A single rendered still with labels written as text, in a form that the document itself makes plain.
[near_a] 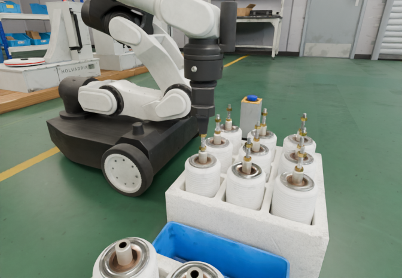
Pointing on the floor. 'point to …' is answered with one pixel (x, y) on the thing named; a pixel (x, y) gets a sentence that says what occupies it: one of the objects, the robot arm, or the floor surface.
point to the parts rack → (34, 14)
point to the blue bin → (218, 253)
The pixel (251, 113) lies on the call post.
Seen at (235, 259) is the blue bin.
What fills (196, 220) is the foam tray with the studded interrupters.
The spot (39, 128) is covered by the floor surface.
